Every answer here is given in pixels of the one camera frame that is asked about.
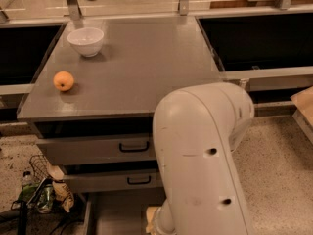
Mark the metal post left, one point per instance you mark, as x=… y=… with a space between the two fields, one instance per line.
x=74 y=10

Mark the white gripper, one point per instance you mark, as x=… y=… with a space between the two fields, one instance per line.
x=151 y=219

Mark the grey middle drawer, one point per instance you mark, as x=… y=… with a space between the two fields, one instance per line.
x=113 y=181

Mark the white ceramic bowl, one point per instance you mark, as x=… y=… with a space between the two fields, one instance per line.
x=86 y=41

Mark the beige patterned bag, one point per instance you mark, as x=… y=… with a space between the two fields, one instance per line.
x=62 y=191

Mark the yellow sponge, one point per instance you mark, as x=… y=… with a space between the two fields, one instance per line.
x=149 y=216

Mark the grey top drawer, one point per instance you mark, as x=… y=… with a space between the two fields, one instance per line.
x=98 y=149

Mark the brown cardboard box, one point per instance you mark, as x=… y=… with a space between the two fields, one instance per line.
x=304 y=103

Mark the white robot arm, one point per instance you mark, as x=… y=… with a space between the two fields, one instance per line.
x=195 y=130

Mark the clear plastic bottle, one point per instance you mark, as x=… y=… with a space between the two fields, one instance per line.
x=27 y=179

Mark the grey open bottom drawer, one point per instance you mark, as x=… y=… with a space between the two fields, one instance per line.
x=120 y=212

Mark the black wire basket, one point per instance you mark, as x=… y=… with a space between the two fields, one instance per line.
x=38 y=164

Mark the grey drawer cabinet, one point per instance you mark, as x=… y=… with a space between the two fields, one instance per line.
x=116 y=91

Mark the orange fruit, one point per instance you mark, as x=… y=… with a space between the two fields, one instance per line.
x=63 y=81

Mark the green snack bag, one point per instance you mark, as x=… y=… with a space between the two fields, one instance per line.
x=38 y=197

